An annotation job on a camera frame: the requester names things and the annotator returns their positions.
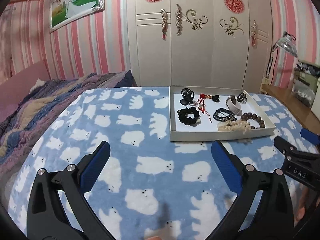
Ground dark wooden bead bracelet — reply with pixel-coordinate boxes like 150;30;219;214
240;112;267;130

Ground cream beaded bracelet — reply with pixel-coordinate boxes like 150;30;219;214
217;119;252;135

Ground white strap wrist watch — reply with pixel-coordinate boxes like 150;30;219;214
226;95;242;116

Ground black braided cord bracelet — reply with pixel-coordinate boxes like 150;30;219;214
213;107;237;123

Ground small black hair clip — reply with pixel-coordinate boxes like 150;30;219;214
212;95;220;102

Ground black scrunchie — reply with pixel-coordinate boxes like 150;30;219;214
177;107;201;126

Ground red knot orange charm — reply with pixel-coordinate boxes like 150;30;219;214
195;93;212;123

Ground large black hair claw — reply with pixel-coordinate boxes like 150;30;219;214
180;88;195;106

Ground green storage box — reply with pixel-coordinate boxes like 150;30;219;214
292;60;319;108

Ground striped knitted purple blanket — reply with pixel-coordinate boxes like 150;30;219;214
0;69;137;181

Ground clear shade desk lamp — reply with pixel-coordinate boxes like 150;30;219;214
265;31;298;79

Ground white shallow cardboard tray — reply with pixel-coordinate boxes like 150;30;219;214
169;85;277;142

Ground blue polar bear blanket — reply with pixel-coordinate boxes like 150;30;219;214
7;87;320;240

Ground red tassel right ornament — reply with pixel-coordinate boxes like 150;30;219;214
252;21;257;48

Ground cream ornate wardrobe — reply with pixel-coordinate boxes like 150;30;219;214
127;0;272;93

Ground red paper cut right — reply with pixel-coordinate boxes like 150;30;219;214
224;0;245;14

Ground red tassel door ornament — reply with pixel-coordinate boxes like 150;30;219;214
161;9;168;41

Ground framed wedding picture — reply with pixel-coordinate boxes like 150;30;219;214
49;0;105;32

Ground wall power socket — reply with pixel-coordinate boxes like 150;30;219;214
262;77;270;85

